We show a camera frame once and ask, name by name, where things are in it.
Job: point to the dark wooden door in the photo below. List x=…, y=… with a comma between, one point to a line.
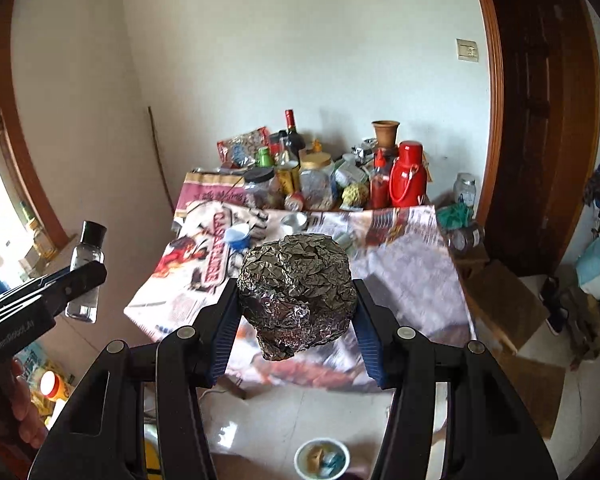
x=540, y=110

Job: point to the glass jar yellow lid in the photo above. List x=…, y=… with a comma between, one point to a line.
x=317, y=182

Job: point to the orange lid jar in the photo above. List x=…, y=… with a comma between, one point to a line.
x=55, y=386

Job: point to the wooden table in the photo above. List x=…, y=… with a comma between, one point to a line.
x=237, y=390

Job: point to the clear liquor bottle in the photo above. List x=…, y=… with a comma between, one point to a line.
x=286, y=180

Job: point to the glass jar white lid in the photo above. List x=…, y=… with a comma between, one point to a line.
x=464, y=190

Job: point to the dark wine bottle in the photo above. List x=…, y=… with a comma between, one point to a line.
x=293, y=137

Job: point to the thin wooden stick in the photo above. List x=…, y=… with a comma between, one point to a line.
x=160, y=160

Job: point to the beige light switch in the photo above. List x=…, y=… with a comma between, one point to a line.
x=466, y=50

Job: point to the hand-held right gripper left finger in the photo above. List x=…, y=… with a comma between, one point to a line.
x=225, y=330

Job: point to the wooden window frame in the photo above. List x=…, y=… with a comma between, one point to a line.
x=25, y=160

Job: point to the small glass jar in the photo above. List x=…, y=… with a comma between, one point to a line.
x=348, y=244

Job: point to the small clear bottle black cap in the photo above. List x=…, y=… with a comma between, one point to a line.
x=91, y=247

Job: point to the person's left hand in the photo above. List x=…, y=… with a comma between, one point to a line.
x=27, y=410

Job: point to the red snack bag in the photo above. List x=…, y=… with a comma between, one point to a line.
x=242, y=146

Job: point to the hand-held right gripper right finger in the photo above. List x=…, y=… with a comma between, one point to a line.
x=367, y=340

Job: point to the light blue bag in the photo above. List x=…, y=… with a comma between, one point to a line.
x=597, y=272

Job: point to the newspaper print tablecloth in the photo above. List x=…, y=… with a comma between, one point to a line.
x=205, y=240

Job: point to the black shoe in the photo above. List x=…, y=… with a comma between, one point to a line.
x=555, y=307

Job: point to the wooden stool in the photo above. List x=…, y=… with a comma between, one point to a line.
x=505, y=305

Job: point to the brown ceramic vase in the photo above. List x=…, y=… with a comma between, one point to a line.
x=385, y=134

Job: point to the glass jar black lid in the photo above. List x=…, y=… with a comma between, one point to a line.
x=258, y=187

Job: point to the red thermos flask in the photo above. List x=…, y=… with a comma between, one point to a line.
x=408, y=177

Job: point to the foil ball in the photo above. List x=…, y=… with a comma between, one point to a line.
x=295, y=290

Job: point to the blue cup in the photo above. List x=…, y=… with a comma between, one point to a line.
x=239, y=238

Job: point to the green cloth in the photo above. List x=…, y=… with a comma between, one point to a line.
x=454, y=215

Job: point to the yellow-green bumpy ornament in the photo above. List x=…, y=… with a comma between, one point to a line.
x=355, y=196

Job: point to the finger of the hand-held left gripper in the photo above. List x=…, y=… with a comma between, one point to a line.
x=87, y=278
x=30, y=289

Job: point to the white bowl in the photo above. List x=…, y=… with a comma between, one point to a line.
x=300, y=465

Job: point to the red sauce bottle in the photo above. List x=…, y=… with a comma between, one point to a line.
x=380, y=185

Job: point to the round metal tin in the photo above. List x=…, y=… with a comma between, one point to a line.
x=294, y=221

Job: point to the green bottle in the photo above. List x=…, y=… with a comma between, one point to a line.
x=265, y=157

